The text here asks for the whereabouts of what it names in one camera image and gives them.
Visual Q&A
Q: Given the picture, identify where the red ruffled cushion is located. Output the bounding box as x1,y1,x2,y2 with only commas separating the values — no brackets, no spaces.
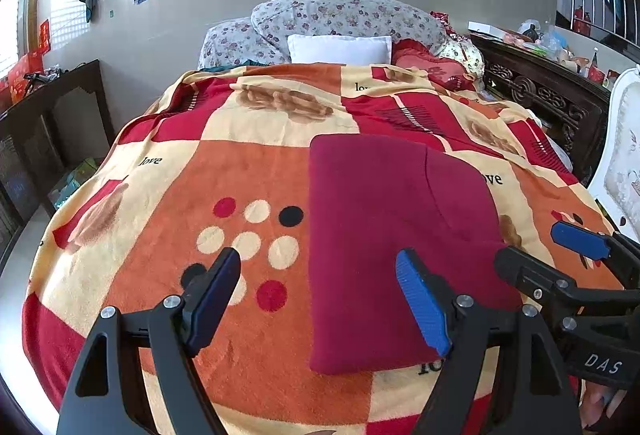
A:
391,38,478,91

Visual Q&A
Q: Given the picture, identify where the white ornate chair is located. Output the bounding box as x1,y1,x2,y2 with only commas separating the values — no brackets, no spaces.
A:
585,65,640,236

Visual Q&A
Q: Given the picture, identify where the dark wooden cabinet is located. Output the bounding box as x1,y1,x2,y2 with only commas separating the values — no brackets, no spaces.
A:
0,59,116,266

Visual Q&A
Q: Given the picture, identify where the pile of household clutter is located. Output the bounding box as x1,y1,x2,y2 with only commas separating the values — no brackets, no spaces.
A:
467,18,621,88

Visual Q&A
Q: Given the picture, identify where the pile of small dark tools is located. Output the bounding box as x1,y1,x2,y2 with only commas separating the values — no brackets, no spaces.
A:
22,66,65,83

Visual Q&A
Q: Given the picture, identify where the dark carved wooden headboard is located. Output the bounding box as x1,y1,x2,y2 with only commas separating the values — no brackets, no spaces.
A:
470,32,613,188

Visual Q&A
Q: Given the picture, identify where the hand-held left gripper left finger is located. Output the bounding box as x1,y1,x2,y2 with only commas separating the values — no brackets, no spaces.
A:
56,246,242,435

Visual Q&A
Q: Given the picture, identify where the large floral quilt pillow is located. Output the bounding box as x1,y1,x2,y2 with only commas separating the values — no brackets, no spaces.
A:
250,0,448,66

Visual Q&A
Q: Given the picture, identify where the red gift box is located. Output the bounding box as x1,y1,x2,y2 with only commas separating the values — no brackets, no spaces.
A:
6,49,47,103

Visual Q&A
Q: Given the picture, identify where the maroon fleece sweater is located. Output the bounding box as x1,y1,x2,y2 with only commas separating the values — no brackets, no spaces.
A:
307,134,523,376

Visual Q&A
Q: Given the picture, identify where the red fire extinguisher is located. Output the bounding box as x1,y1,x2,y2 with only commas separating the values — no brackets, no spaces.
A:
572,5,593,33

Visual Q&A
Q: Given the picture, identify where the person's right hand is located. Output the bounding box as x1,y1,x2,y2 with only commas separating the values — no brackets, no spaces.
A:
580,382,632,433

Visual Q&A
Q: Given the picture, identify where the green cardboard box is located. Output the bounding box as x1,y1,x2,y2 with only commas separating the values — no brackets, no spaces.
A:
50,158,103,208

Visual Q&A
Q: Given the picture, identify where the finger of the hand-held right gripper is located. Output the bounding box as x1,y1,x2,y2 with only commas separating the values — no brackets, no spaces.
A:
550,221,640,291
494,245,640,323

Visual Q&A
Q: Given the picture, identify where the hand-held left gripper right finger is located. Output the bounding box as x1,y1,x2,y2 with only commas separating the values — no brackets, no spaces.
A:
395,248,583,435

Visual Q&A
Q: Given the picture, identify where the pale floral cushion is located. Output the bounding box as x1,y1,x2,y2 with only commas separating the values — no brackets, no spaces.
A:
435,35,486,78

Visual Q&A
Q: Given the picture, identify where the small floral pillow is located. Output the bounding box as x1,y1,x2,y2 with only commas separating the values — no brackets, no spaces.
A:
197,18,291,71

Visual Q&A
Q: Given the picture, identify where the white pillow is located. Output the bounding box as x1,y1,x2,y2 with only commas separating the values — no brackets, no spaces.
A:
286,34,393,65

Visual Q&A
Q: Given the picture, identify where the red orange checkered blanket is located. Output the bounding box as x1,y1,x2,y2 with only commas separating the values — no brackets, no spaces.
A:
20,64,626,435

